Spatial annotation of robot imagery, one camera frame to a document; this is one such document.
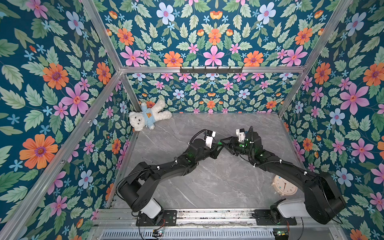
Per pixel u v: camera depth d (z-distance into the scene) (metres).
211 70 0.93
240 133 0.79
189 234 0.77
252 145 0.64
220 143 0.80
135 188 0.45
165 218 0.73
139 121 1.04
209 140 0.73
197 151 0.65
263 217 0.71
